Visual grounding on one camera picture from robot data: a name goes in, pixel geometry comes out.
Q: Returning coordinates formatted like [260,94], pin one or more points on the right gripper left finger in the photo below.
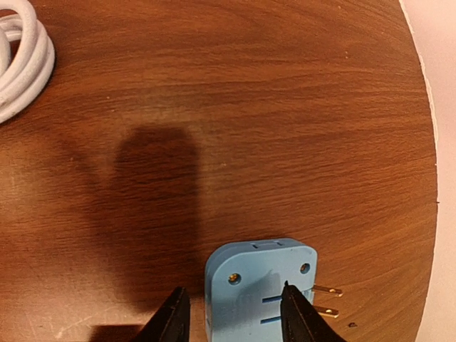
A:
[171,322]

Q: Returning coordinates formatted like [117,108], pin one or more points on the blue charger plug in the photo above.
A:
[243,283]

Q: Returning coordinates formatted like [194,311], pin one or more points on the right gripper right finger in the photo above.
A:
[300,321]

